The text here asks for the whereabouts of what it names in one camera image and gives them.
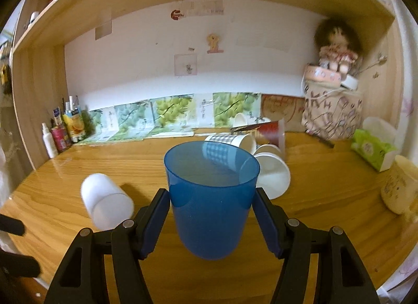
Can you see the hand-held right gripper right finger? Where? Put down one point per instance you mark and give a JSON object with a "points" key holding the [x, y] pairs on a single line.
{"points": [[266, 223]]}

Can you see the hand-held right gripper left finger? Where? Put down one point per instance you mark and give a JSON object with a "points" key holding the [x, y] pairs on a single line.
{"points": [[156, 223]]}

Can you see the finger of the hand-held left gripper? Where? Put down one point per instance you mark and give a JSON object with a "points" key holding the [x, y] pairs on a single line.
{"points": [[19, 265], [11, 225]]}

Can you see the blue translucent plastic cup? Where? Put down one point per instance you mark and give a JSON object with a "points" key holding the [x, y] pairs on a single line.
{"points": [[209, 215]]}

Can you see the large white paper cup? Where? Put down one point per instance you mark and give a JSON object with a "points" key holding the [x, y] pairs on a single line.
{"points": [[273, 176]]}

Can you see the white plastic cup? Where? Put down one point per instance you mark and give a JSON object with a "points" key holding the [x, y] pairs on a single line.
{"points": [[104, 202]]}

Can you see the checkered paper cup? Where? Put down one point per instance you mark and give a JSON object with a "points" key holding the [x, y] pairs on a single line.
{"points": [[242, 142]]}

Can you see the red translucent plastic cup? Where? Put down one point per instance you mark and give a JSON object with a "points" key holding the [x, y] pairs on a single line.
{"points": [[274, 134]]}

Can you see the small white paper cup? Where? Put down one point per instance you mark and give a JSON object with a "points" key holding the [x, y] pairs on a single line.
{"points": [[242, 120]]}

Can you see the white spray bottle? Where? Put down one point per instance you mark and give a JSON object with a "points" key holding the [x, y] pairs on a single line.
{"points": [[50, 144]]}

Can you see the pink bottle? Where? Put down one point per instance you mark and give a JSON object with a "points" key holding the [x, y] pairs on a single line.
{"points": [[60, 139]]}

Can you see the grape print card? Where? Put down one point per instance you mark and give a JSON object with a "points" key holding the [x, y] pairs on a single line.
{"points": [[173, 109], [235, 104], [132, 117]]}

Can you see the red printed card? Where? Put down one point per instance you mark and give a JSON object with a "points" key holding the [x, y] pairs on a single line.
{"points": [[282, 109]]}

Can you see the green tissue box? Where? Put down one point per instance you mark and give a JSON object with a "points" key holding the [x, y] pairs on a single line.
{"points": [[370, 148]]}

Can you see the cream cartoon mug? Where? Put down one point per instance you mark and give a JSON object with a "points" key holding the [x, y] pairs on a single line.
{"points": [[400, 186]]}

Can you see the pink round tin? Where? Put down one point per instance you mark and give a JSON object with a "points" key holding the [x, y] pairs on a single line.
{"points": [[321, 73]]}

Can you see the white round tin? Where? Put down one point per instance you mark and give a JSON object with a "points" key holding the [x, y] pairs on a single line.
{"points": [[350, 81]]}

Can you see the dark-haired rag doll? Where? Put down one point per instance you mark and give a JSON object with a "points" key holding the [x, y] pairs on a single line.
{"points": [[338, 46]]}

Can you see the dried flower twigs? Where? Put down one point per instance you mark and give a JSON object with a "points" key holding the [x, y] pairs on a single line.
{"points": [[375, 62]]}

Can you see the yellow figure wall sticker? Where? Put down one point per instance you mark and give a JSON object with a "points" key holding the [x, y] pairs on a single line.
{"points": [[214, 43]]}

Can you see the red wall sticker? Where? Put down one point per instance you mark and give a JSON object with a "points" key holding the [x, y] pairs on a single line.
{"points": [[176, 15]]}

